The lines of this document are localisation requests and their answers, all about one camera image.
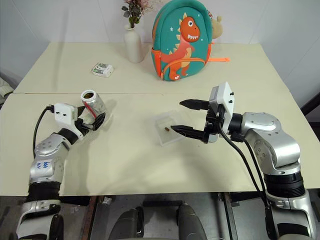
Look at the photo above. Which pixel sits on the small brown oval object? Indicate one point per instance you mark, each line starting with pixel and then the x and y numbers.
pixel 167 129

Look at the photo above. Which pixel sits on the grey metal table rail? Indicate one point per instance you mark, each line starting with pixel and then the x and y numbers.
pixel 226 215

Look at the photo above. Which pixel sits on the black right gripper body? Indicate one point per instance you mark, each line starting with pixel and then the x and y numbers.
pixel 213 120

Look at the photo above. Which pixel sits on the silver drink can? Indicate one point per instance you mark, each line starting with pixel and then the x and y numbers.
pixel 97 103

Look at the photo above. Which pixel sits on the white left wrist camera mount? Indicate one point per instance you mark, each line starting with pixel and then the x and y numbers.
pixel 63 113

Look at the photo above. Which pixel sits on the dried pink flowers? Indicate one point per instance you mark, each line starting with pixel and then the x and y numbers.
pixel 136 10

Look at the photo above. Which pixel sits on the rusty metal table rail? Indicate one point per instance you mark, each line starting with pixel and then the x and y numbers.
pixel 91 217

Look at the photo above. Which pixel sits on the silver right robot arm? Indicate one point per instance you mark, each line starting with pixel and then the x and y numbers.
pixel 275 140

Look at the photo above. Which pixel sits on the green dinosaur backpack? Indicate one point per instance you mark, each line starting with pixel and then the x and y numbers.
pixel 180 50

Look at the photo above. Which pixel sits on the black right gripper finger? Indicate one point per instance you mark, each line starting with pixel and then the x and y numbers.
pixel 190 132
pixel 195 104

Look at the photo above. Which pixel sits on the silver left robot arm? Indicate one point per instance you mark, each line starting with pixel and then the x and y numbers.
pixel 45 155

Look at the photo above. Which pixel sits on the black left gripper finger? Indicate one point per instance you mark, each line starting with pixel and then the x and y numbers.
pixel 98 122
pixel 81 112

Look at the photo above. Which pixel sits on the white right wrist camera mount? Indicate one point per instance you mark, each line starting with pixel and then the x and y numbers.
pixel 226 100

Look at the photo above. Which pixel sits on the clear plastic tray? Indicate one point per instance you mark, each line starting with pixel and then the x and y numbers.
pixel 170 117

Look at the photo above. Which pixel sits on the white ceramic vase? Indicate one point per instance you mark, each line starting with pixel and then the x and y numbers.
pixel 133 47

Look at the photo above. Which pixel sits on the white green battery pack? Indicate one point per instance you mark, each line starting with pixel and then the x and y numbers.
pixel 102 70

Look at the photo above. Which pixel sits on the black bar under table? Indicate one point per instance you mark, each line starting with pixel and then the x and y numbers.
pixel 160 203

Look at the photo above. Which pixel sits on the white fabric bundle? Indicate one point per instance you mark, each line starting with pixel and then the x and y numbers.
pixel 5 91

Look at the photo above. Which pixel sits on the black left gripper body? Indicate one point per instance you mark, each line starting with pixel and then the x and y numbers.
pixel 83 125

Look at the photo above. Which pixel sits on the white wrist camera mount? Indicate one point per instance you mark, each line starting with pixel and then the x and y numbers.
pixel 63 113
pixel 226 100

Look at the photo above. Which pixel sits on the beige plush toy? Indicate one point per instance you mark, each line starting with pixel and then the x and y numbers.
pixel 217 26

